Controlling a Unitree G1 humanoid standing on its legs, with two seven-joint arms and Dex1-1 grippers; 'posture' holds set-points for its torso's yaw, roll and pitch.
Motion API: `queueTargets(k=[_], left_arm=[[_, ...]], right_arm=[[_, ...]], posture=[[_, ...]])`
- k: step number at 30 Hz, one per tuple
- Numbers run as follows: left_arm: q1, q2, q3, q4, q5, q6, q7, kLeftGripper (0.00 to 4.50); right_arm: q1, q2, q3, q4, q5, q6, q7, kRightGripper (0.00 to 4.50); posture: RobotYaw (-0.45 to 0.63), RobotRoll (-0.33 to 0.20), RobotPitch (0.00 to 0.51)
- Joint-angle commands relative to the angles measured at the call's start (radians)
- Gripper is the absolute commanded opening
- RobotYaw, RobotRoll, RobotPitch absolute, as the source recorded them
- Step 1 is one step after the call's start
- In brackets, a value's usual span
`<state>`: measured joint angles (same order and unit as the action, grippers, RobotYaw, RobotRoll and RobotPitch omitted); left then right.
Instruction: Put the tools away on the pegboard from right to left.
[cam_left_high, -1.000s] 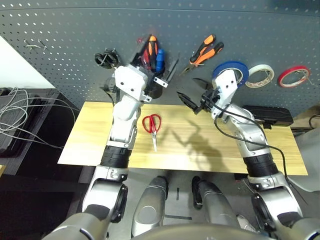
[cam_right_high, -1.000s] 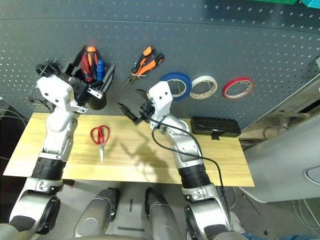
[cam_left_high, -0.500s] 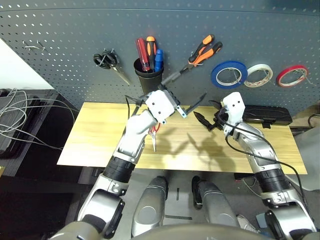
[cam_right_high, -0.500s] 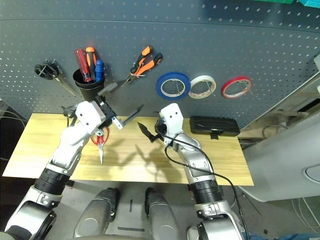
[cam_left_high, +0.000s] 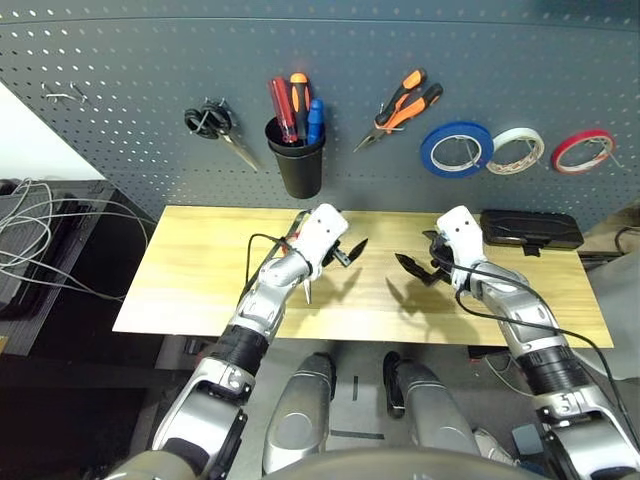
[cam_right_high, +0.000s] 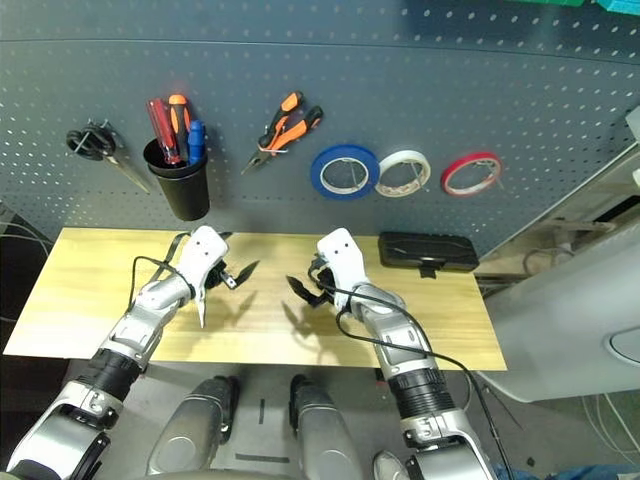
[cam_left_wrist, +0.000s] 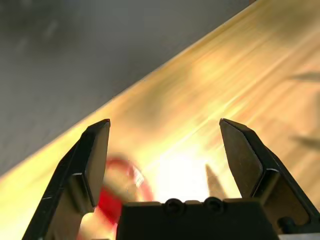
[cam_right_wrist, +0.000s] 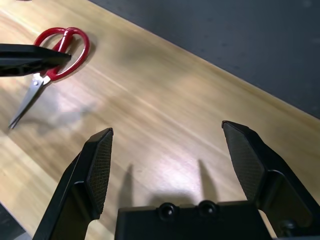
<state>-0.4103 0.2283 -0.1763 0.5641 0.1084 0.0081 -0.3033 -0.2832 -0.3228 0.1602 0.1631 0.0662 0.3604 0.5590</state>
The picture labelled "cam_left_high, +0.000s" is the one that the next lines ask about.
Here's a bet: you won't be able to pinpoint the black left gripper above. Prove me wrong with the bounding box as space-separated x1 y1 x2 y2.
322 237 370 269

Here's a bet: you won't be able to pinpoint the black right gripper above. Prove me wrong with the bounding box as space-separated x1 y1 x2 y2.
393 229 455 287

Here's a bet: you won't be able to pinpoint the blue handled screwdriver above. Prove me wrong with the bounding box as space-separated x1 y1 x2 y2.
305 97 326 147

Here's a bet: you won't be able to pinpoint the orange black needle-nose pliers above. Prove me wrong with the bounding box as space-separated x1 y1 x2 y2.
352 68 445 154

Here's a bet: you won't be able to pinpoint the dark grey metal pegboard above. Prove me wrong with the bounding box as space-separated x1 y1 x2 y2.
0 0 640 236

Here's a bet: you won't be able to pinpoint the black plastic cup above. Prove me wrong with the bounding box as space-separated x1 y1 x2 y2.
264 115 327 200

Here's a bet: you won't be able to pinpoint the blue tape roll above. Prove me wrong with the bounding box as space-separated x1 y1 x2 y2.
419 121 496 179

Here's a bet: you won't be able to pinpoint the black plastic tool case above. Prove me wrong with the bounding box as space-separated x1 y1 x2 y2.
479 208 585 258

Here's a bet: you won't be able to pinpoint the white tape roll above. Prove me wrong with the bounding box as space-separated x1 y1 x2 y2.
485 127 546 176

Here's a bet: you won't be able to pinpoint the silver robot right leg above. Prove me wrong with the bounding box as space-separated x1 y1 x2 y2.
383 351 481 454

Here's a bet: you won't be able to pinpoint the silver robot leg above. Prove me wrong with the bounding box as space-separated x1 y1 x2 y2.
383 351 481 454
262 351 339 474

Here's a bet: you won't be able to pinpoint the silver robot left leg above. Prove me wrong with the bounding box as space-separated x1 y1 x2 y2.
262 351 339 474

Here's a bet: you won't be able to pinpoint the red tape roll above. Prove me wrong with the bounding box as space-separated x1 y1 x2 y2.
551 129 617 175

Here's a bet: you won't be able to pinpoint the white bystander sneaker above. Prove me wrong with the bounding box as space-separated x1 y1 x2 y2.
472 428 516 466

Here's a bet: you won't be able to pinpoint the grey robot torso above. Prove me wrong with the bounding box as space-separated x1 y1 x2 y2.
259 446 546 480

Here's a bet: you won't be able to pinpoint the black side shelf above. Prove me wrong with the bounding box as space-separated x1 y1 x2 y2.
0 178 161 356

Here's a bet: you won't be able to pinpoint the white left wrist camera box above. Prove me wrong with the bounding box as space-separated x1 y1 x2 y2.
292 202 350 279

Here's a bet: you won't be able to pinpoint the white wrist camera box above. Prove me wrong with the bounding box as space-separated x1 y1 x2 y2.
292 202 350 279
433 205 489 291

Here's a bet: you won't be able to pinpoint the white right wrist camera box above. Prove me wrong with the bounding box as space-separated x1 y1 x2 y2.
433 205 489 291

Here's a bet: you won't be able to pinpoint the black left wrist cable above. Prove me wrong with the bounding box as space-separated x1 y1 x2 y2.
239 210 314 301

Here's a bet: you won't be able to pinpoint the wire pliers hook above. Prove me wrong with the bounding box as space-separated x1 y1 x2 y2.
375 102 406 134

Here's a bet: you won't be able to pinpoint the black handled scissors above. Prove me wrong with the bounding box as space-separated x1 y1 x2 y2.
183 97 262 173

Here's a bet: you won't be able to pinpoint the orange black handled screwdriver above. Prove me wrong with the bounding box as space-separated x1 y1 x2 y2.
288 72 312 144

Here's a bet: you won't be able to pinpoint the grey cable bundle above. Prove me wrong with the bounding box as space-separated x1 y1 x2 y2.
0 178 156 304

